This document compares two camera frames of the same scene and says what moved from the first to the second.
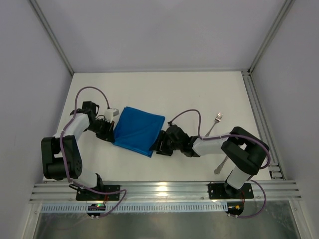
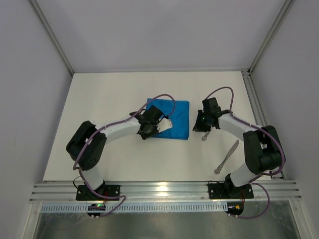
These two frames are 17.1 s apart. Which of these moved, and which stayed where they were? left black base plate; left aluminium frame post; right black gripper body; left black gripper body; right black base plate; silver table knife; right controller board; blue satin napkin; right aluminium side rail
Moved: blue satin napkin; right black gripper body; left black gripper body
Stayed: left aluminium frame post; right controller board; left black base plate; right black base plate; silver table knife; right aluminium side rail
